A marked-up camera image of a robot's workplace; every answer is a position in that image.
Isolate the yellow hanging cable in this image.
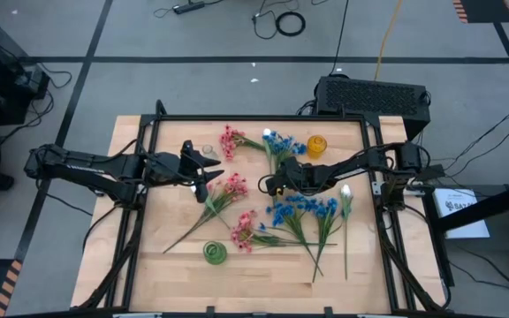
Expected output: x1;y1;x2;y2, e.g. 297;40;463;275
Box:
372;0;405;83

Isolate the black side stand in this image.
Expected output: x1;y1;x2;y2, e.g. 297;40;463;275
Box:
422;176;509;284

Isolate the green patterned glass vase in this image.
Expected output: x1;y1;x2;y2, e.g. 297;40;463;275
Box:
201;239;229;267

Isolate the amber glass vase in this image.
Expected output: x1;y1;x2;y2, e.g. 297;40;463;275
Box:
306;133;329;161

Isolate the black aluminium rig frame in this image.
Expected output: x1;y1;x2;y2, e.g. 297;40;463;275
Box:
71;99;452;318

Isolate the white printed paper sheet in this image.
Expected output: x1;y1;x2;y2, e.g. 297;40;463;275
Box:
432;187;491;240

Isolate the loose black cable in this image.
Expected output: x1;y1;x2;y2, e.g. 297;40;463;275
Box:
251;0;300;41

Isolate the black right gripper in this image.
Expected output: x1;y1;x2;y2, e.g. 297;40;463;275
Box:
264;155;326;197

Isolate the black power strip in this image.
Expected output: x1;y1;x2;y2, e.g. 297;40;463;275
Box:
172;0;206;15

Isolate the black power adapter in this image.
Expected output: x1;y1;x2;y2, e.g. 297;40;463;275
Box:
414;163;446;182

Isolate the coiled black cable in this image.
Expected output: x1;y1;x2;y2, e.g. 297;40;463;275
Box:
274;11;307;38

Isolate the small clear glass vase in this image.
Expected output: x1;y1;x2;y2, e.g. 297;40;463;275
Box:
201;143;221;163

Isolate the black hanging cable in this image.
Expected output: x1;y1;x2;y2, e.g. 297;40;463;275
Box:
328;0;351;76

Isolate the black computer case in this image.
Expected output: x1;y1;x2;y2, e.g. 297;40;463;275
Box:
315;74;432;141

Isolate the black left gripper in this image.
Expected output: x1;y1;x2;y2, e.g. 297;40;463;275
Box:
143;140;225;204

